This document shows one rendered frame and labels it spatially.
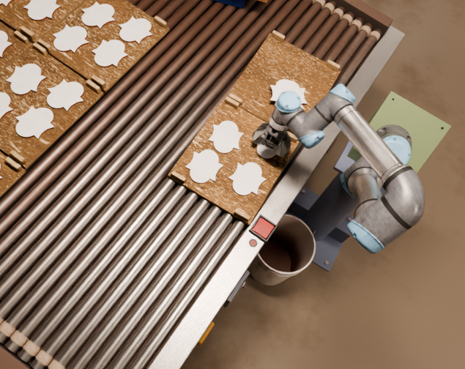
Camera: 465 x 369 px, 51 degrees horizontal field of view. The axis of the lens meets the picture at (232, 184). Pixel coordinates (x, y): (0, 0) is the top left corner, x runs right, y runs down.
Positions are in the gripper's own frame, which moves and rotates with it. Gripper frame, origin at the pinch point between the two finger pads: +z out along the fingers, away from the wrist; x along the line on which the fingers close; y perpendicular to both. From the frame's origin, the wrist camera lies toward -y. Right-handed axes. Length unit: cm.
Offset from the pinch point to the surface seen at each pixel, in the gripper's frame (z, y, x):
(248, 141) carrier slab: 0.6, 3.8, -7.8
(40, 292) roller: -1, 90, -37
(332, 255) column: 93, -10, 56
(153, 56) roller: 3, -9, -60
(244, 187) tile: -0.9, 21.8, 0.3
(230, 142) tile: -0.4, 8.6, -13.4
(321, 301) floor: 94, 16, 62
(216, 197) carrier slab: -0.4, 30.7, -6.4
